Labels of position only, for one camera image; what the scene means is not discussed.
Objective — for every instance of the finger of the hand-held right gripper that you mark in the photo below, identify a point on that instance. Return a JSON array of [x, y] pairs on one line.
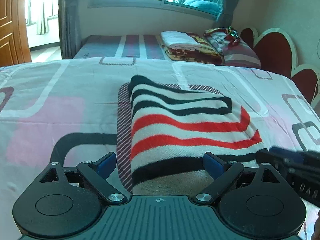
[[287, 155]]

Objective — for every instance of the brown wooden door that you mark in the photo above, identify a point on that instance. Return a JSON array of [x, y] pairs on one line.
[[12, 22]]

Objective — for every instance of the red black white striped sweater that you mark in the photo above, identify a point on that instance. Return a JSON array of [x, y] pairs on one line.
[[185, 127]]

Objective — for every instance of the teal cushion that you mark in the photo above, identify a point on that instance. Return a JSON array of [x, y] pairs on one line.
[[202, 5]]

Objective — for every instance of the red heart-shaped headboard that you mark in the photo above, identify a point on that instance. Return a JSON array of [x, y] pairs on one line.
[[275, 52]]

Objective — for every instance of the grey curtain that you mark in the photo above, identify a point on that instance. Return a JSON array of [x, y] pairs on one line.
[[71, 20]]

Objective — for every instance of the pink white patterned quilt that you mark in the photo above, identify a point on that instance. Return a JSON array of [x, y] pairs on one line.
[[62, 110]]

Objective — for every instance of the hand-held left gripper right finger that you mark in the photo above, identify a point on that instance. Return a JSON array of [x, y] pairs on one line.
[[212, 164]]

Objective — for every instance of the folded red white blanket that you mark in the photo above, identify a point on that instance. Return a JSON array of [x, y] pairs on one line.
[[190, 47]]

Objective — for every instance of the white sheer curtain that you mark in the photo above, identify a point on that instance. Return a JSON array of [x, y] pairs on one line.
[[45, 7]]

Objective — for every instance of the red striped pillow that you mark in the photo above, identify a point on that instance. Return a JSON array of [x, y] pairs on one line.
[[235, 52]]

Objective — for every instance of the grey striped bed sheet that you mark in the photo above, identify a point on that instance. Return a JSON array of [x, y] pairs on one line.
[[130, 46]]

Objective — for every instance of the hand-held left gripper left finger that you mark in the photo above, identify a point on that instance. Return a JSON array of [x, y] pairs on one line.
[[106, 166]]

